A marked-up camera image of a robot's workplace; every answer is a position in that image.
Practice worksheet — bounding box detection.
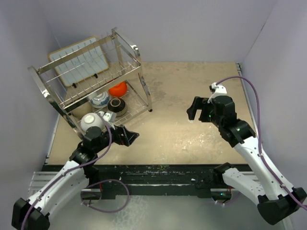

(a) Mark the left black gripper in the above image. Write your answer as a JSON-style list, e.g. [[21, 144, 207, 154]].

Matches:
[[94, 121, 138, 153]]

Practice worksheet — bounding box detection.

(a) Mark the brown rimmed beige bowl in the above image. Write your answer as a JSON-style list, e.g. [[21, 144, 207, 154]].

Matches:
[[107, 98, 128, 117]]

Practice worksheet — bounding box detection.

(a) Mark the white bowl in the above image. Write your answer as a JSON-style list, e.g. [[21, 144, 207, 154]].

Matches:
[[80, 113, 104, 132]]

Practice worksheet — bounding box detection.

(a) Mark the blue floral ceramic bowl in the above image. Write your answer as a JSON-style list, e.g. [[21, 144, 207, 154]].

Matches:
[[90, 92, 110, 109]]

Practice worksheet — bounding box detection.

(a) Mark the orange plastic bowl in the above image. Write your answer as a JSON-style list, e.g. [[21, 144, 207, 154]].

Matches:
[[108, 81, 128, 98]]

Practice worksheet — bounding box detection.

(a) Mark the olive beige bowl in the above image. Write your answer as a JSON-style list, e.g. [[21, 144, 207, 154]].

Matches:
[[71, 102, 92, 120]]

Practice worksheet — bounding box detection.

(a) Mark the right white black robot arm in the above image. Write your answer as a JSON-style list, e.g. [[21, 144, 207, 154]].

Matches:
[[187, 95, 307, 225]]

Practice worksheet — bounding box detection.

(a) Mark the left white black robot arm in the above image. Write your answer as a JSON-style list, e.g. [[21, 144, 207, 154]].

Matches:
[[12, 125, 139, 230]]

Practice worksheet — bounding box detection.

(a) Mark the white framed board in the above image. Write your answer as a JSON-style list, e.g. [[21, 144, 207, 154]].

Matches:
[[48, 36, 109, 87]]

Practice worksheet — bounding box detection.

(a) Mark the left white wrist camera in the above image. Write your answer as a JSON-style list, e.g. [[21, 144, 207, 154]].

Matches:
[[98, 111, 117, 125]]

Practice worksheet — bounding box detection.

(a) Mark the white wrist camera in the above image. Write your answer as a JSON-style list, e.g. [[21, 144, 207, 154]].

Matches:
[[98, 111, 117, 125], [207, 82, 227, 103]]

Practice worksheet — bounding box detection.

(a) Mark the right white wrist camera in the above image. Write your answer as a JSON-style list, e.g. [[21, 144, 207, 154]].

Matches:
[[207, 82, 227, 103]]

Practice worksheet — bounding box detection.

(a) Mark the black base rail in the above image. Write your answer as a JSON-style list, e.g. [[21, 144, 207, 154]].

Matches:
[[82, 164, 233, 200]]

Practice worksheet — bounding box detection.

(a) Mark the steel wire dish rack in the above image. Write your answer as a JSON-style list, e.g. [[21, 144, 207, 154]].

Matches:
[[28, 27, 153, 138]]

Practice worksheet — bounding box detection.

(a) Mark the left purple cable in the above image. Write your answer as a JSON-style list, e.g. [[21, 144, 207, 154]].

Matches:
[[20, 114, 130, 230]]

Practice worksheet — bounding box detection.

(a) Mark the aluminium extrusion rail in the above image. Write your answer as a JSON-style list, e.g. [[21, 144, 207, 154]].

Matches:
[[29, 168, 264, 193]]

